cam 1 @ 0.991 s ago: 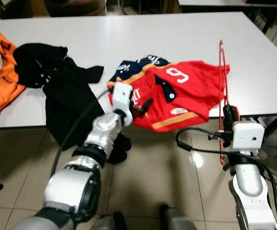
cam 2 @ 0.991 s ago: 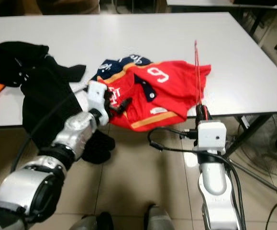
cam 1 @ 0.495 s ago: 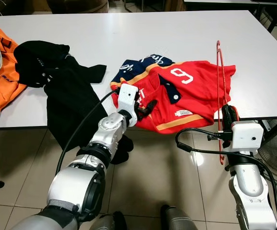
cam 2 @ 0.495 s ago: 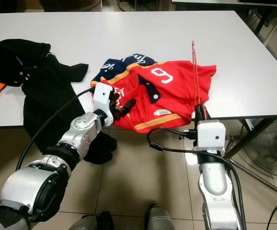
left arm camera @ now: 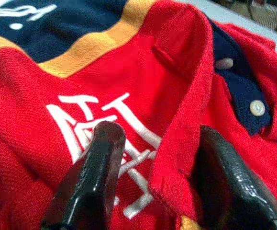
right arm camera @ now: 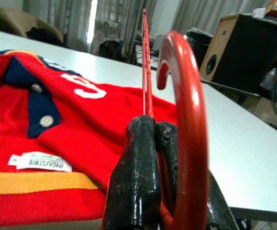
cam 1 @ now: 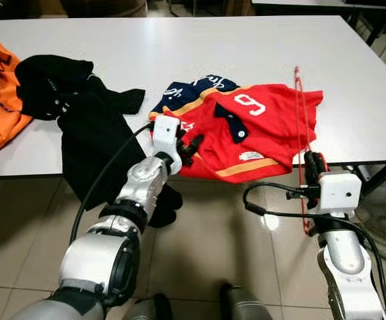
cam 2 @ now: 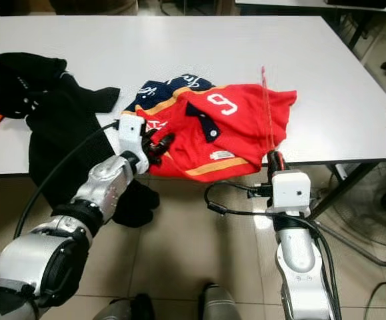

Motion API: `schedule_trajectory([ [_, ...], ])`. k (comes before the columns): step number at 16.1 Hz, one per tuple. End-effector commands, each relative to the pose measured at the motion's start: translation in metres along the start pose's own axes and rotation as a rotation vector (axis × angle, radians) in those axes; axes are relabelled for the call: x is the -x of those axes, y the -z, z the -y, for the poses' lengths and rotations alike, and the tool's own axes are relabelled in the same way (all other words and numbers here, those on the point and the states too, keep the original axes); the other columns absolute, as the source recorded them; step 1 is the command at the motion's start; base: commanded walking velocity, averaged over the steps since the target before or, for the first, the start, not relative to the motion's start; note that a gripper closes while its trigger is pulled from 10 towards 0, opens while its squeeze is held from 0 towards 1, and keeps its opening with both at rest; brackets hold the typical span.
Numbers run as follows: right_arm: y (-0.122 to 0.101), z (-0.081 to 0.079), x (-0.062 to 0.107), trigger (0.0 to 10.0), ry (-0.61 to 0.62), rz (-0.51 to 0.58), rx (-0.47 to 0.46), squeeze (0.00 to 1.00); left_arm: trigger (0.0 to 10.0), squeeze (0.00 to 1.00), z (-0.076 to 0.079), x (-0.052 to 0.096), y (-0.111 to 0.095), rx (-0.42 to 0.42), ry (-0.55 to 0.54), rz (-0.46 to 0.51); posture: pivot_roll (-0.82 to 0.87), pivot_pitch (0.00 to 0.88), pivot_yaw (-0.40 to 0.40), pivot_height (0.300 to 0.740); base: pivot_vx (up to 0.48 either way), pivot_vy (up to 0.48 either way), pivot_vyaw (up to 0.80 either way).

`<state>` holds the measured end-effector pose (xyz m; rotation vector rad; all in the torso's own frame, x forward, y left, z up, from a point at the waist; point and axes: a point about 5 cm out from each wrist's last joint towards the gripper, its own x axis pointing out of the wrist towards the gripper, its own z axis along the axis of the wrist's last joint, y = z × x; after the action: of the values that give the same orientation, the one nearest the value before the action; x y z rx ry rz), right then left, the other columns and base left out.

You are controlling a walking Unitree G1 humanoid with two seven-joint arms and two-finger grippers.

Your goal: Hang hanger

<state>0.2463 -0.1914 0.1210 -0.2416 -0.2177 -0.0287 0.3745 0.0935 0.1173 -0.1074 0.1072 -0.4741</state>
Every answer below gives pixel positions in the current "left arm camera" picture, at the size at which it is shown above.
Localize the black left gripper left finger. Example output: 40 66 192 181
40 120 127 230

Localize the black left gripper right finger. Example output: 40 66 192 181
191 124 277 230

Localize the red navy jersey shirt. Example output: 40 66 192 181
0 0 277 230

